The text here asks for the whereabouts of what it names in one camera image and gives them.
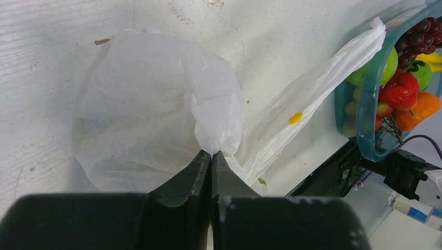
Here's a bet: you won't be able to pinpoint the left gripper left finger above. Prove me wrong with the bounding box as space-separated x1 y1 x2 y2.
1 151 211 249

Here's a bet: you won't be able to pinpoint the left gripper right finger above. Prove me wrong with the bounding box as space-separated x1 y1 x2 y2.
211 152 370 249

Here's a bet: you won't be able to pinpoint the white plastic bag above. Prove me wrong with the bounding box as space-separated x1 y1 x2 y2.
75 18 386 192

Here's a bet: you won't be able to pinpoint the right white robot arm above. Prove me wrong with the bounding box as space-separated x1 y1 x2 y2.
384 149 441 232

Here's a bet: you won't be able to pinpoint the fake red strawberry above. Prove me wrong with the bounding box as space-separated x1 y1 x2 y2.
378 69 419 111

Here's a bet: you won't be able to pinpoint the fake green apple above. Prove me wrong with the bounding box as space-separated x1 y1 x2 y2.
346 47 398 88

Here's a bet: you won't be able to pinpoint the fake yellow banana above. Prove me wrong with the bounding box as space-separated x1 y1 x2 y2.
416 52 441 73

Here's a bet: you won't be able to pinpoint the fake purple grapes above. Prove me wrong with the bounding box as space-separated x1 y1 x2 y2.
395 17 441 69

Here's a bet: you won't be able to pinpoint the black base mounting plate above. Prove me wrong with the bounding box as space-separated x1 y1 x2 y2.
287 141 387 197

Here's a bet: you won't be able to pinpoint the teal plastic tray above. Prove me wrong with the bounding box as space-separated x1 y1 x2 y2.
334 1 441 162

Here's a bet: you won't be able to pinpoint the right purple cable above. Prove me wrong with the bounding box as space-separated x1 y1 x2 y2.
394 134 442 161

